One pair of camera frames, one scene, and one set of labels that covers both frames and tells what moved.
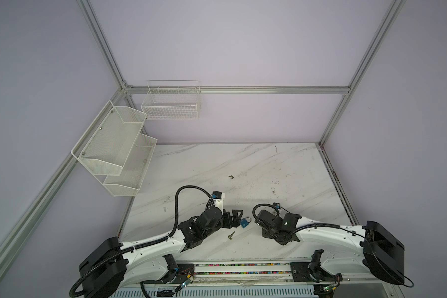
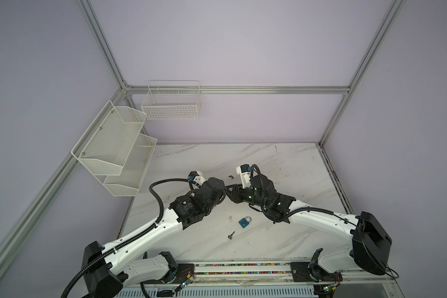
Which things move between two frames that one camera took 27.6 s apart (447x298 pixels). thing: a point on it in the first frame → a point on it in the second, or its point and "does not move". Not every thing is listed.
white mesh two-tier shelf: x=113 y=149 does not move
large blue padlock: x=244 y=222 does not move
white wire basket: x=172 y=100 does not move
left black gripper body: x=218 y=227 → x=213 y=204
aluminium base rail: x=256 y=274 does not move
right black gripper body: x=266 y=235 → x=255 y=200
